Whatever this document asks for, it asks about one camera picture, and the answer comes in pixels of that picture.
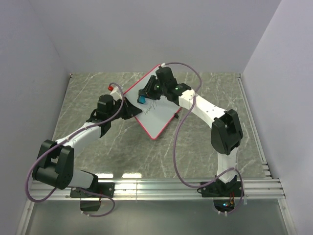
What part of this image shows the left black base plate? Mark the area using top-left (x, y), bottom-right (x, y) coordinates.
top-left (69, 182), bottom-right (115, 198)

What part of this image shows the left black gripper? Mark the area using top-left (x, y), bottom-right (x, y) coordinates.
top-left (109, 97), bottom-right (143, 121)

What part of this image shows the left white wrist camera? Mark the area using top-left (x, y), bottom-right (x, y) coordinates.
top-left (108, 85), bottom-right (123, 101)

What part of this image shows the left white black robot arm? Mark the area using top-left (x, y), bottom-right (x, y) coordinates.
top-left (32, 94), bottom-right (142, 197)

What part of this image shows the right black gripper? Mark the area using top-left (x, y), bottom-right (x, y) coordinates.
top-left (139, 76), bottom-right (167, 101)

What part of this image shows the aluminium rail right side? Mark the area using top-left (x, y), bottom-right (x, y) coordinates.
top-left (236, 73), bottom-right (272, 179)

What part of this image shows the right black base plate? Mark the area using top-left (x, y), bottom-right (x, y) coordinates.
top-left (197, 181), bottom-right (245, 198)

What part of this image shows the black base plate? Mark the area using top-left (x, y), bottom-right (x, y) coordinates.
top-left (197, 181), bottom-right (245, 198)
top-left (69, 182), bottom-right (115, 198)

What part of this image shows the purple cable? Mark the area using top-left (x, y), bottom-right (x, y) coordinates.
top-left (25, 83), bottom-right (128, 217)
top-left (165, 61), bottom-right (245, 216)

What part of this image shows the pink framed whiteboard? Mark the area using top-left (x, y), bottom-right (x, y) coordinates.
top-left (123, 65), bottom-right (180, 140)

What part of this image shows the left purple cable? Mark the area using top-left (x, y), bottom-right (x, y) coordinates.
top-left (25, 83), bottom-right (128, 217)

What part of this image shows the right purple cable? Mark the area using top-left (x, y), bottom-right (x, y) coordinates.
top-left (165, 61), bottom-right (245, 216)

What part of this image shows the blue whiteboard eraser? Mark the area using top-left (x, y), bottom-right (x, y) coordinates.
top-left (137, 95), bottom-right (146, 104)

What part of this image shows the aluminium mounting rail front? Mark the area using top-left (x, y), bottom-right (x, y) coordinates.
top-left (29, 179), bottom-right (286, 201)

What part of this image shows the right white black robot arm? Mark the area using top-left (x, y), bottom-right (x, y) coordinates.
top-left (137, 64), bottom-right (243, 196)

